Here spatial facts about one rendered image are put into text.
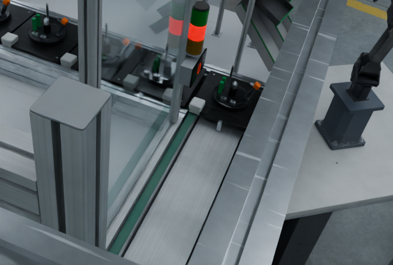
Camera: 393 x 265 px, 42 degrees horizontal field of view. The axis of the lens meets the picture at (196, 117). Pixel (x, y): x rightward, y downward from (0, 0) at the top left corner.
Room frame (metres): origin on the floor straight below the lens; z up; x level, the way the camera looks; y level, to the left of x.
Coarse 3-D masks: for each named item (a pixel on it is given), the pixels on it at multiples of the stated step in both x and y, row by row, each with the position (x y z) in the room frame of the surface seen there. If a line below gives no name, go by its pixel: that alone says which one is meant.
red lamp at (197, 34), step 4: (192, 28) 1.24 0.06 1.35; (196, 28) 1.24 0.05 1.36; (200, 28) 1.24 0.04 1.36; (204, 28) 1.25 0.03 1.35; (188, 32) 1.25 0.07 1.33; (192, 32) 1.24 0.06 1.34; (196, 32) 1.24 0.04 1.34; (200, 32) 1.24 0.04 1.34; (204, 32) 1.25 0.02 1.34; (188, 36) 1.25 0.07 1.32; (192, 36) 1.24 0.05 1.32; (196, 36) 1.24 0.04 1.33; (200, 36) 1.24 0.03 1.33; (204, 36) 1.26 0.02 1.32; (196, 40) 1.24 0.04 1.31; (200, 40) 1.24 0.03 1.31
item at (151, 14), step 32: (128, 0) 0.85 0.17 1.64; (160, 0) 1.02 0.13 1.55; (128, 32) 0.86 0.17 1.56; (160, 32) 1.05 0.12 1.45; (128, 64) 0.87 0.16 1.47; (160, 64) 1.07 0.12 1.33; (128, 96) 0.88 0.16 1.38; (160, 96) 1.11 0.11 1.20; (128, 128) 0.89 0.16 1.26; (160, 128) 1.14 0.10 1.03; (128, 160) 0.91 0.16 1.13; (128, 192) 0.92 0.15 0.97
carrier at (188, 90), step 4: (204, 68) 1.57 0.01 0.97; (200, 72) 1.54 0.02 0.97; (204, 72) 1.55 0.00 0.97; (200, 76) 1.52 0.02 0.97; (196, 80) 1.49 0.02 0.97; (200, 80) 1.50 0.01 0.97; (196, 84) 1.46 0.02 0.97; (184, 88) 1.43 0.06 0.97; (188, 88) 1.43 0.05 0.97; (192, 88) 1.44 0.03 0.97; (184, 92) 1.41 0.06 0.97; (188, 92) 1.41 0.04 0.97; (192, 92) 1.42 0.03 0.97; (184, 96) 1.39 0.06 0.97; (188, 96) 1.39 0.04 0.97; (184, 100) 1.37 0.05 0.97; (188, 100) 1.38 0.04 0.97; (184, 104) 1.34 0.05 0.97; (184, 108) 1.34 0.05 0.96
